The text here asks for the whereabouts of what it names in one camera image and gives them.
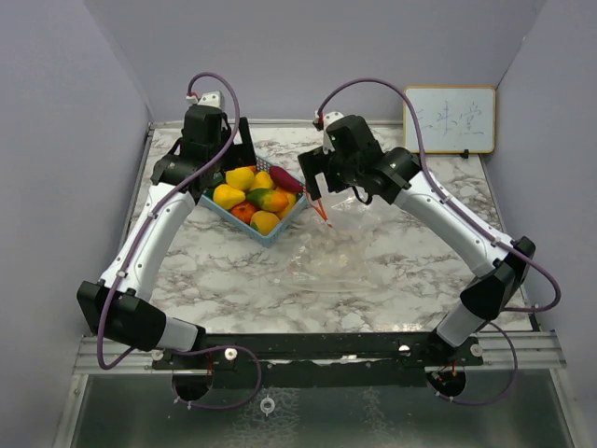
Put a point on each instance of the blue perforated plastic basket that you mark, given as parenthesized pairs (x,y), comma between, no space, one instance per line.
(297,202)

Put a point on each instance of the orange tangerine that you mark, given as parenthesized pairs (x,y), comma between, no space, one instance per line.
(244,211)

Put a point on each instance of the yellow bell pepper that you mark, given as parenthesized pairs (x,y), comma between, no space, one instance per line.
(262,180)

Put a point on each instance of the yellow orange fruit front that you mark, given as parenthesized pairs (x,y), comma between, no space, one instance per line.
(264,222)

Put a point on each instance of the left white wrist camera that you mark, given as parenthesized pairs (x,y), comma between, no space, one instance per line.
(211,98)

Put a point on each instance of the aluminium rail frame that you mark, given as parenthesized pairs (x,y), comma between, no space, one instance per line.
(534,351)

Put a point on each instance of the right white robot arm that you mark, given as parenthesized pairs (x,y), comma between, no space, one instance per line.
(498,262)

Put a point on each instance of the small whiteboard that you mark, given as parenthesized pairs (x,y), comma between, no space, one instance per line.
(455,119)

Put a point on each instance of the red zipper clear bag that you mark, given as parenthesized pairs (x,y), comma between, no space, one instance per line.
(342,219)

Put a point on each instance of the yellow pear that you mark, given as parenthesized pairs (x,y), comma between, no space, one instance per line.
(240,178)
(227,197)

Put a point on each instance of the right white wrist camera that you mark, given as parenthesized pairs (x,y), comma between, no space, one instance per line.
(321,122)

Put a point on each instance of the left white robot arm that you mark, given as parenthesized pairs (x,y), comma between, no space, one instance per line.
(117,305)

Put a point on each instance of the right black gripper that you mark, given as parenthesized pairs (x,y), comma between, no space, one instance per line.
(315,161)

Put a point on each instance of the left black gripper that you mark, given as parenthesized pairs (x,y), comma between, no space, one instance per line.
(242,154)

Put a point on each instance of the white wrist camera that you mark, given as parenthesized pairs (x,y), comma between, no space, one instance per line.
(321,122)
(211,98)

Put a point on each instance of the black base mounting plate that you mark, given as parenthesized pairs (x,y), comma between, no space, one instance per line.
(305,360)

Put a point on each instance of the green orange mango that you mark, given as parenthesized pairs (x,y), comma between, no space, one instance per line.
(268,200)

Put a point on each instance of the clear bag white zipper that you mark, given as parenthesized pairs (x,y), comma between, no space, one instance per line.
(331,262)

